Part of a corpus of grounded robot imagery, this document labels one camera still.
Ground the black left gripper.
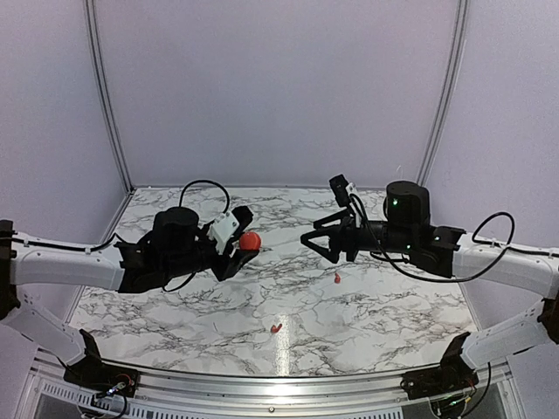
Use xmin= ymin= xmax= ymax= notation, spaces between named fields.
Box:
xmin=163 ymin=223 xmax=258 ymax=281

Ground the aluminium frame post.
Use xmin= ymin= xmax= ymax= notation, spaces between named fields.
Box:
xmin=84 ymin=0 xmax=135 ymax=194
xmin=412 ymin=0 xmax=470 ymax=196

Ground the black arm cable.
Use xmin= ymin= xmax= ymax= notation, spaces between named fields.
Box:
xmin=8 ymin=178 xmax=231 ymax=292
xmin=349 ymin=194 xmax=559 ymax=284

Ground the red bottle cap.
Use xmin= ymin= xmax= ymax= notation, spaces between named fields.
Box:
xmin=238 ymin=231 xmax=261 ymax=251

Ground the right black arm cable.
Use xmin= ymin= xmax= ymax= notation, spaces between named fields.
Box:
xmin=349 ymin=194 xmax=559 ymax=284

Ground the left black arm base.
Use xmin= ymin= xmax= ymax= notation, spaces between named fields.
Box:
xmin=63 ymin=329 xmax=139 ymax=397

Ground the left aluminium frame post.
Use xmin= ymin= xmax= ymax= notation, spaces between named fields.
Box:
xmin=84 ymin=0 xmax=135 ymax=194

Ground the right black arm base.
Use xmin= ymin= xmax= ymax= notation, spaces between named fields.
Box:
xmin=400 ymin=332 xmax=479 ymax=400

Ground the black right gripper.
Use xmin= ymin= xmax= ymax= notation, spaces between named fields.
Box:
xmin=301 ymin=209 xmax=416 ymax=264

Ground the right aluminium frame post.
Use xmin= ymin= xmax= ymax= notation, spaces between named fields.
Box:
xmin=412 ymin=0 xmax=470 ymax=196

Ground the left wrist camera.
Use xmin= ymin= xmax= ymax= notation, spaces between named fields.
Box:
xmin=207 ymin=211 xmax=239 ymax=255

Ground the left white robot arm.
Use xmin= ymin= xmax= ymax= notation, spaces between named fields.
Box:
xmin=1 ymin=206 xmax=259 ymax=388

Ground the front aluminium rail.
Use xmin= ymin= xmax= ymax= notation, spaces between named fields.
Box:
xmin=14 ymin=350 xmax=526 ymax=418

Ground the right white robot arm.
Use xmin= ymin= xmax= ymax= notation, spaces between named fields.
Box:
xmin=300 ymin=175 xmax=558 ymax=391

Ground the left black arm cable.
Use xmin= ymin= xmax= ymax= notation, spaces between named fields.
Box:
xmin=8 ymin=178 xmax=231 ymax=292

